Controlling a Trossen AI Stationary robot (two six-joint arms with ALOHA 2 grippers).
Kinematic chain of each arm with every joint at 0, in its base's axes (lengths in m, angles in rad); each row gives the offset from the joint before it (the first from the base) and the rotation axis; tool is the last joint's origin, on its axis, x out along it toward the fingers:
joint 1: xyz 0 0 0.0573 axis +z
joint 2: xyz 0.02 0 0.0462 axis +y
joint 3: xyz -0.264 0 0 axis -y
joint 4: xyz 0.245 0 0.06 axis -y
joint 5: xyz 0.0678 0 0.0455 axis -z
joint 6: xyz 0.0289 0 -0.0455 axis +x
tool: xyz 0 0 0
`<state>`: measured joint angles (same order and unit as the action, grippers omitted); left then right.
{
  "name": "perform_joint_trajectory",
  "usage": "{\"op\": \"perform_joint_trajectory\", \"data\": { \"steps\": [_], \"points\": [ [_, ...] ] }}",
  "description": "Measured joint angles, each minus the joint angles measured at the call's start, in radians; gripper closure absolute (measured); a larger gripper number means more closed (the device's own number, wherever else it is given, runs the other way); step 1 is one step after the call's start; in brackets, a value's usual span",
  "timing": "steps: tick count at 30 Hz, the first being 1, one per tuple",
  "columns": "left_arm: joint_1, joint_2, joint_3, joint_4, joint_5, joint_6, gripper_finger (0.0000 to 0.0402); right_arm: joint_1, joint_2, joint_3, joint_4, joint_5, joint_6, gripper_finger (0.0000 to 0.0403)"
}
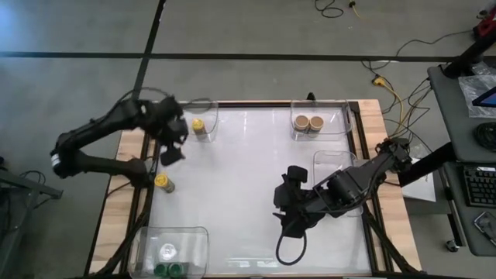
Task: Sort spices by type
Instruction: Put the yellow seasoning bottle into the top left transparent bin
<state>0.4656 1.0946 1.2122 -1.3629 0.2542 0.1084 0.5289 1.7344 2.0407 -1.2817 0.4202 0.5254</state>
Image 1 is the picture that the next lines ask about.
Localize black metal table frame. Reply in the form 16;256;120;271
118;99;392;279

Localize black keyboard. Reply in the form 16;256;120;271
463;165;496;208

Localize yellow plug cable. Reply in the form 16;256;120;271
347;1;363;19

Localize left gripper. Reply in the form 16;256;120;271
146;96;190;167

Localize black grey handheld device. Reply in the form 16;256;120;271
473;211;496;247

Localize red tool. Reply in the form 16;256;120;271
473;7;496;40

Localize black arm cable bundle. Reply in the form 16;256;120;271
88;185;156;279
360;208;419;279

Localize white paper sheet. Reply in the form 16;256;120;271
402;154;437;202

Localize blue screen tablet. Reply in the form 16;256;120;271
471;85;496;109

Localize thin black floor cable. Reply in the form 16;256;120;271
394;29;474;57

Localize yellow lid spice jar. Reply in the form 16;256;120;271
191;118;208;140
153;173;176;194

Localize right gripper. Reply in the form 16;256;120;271
273;165;317;239

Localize black floor cable loop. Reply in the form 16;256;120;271
313;0;345;19

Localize grey metal stand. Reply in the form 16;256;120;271
0;157;65;279

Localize black coiled cable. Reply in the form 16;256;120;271
471;122;496;152

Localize clear plastic bin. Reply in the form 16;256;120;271
312;150;365;218
157;99;219;143
290;99;353;141
129;226;210;279

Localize tan lid spice jar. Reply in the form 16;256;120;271
293;115;311;135
308;115;326;135

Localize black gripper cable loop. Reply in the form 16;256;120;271
275;228;308;267

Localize clear plastic bag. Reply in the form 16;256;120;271
458;73;496;119

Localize black stand pole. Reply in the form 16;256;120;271
441;36;496;78

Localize grey desk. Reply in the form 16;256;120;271
427;64;496;257

